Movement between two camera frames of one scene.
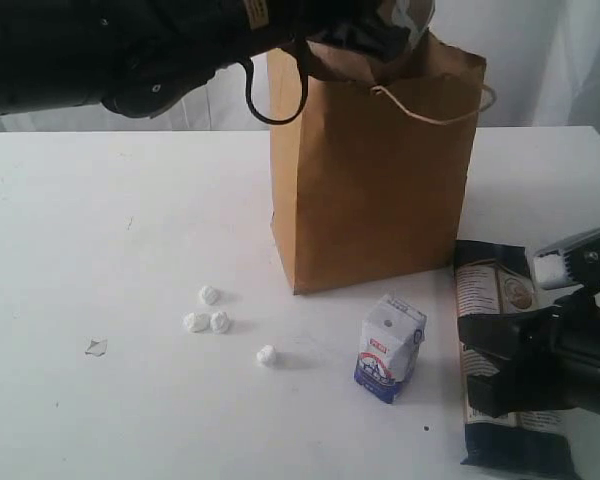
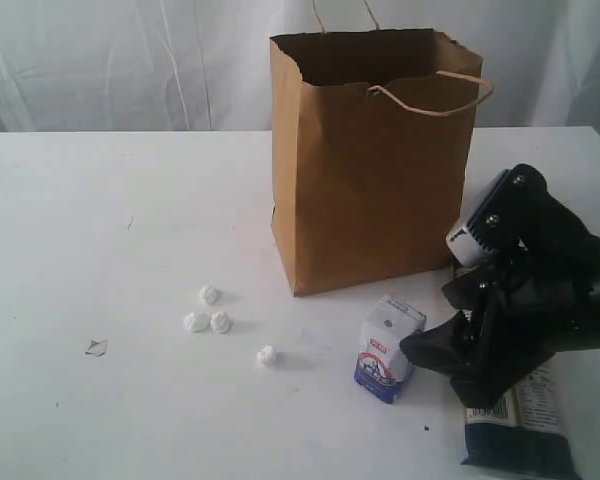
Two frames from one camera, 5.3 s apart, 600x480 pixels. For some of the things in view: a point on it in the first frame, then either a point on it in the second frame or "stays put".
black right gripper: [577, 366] to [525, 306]
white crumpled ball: [265, 354] stays put
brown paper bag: [373, 185] stays put
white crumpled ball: [198, 322] stays put
